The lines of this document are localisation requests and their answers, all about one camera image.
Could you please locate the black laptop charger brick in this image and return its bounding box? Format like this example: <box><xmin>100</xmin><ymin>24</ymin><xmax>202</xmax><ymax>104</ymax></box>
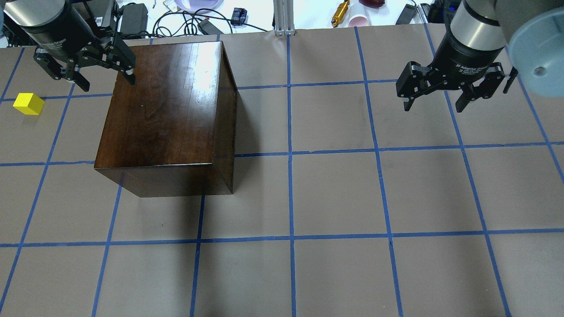
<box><xmin>119</xmin><ymin>3</ymin><xmax>148</xmax><ymax>39</ymax></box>

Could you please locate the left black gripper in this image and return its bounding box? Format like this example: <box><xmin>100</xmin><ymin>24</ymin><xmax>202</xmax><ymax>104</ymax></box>
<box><xmin>21</xmin><ymin>9</ymin><xmax>136</xmax><ymax>92</ymax></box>

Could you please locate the small blue black device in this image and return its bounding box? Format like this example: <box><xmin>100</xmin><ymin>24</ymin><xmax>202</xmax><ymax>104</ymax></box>
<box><xmin>231</xmin><ymin>7</ymin><xmax>247</xmax><ymax>26</ymax></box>

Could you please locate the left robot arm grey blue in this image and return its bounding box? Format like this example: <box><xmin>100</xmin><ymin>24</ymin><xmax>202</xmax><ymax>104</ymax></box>
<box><xmin>3</xmin><ymin>0</ymin><xmax>136</xmax><ymax>92</ymax></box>

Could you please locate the red mango fruit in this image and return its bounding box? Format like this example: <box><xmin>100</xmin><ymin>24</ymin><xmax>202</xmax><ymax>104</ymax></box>
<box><xmin>359</xmin><ymin>0</ymin><xmax>386</xmax><ymax>9</ymax></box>

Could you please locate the gold metal cylinder tool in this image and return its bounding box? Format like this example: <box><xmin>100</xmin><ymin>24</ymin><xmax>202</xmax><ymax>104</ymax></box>
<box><xmin>330</xmin><ymin>0</ymin><xmax>350</xmax><ymax>28</ymax></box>

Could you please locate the black power adapter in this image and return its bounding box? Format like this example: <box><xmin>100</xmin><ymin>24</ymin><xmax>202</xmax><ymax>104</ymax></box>
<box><xmin>396</xmin><ymin>4</ymin><xmax>417</xmax><ymax>25</ymax></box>

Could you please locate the yellow cube block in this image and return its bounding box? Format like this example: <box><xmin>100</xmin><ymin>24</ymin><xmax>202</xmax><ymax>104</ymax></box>
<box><xmin>13</xmin><ymin>92</ymin><xmax>45</xmax><ymax>116</ymax></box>

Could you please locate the aluminium frame post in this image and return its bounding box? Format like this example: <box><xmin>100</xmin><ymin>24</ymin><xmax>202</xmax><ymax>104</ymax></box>
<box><xmin>273</xmin><ymin>0</ymin><xmax>296</xmax><ymax>37</ymax></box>

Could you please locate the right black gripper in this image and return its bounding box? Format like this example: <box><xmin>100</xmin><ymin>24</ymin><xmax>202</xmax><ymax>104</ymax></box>
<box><xmin>396</xmin><ymin>31</ymin><xmax>505</xmax><ymax>113</ymax></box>

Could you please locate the dark wooden drawer cabinet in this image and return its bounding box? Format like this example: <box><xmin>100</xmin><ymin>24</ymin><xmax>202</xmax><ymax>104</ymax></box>
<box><xmin>93</xmin><ymin>41</ymin><xmax>240</xmax><ymax>197</ymax></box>

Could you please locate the purple plate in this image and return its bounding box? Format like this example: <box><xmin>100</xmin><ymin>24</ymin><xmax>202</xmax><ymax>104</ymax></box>
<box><xmin>174</xmin><ymin>0</ymin><xmax>223</xmax><ymax>13</ymax></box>

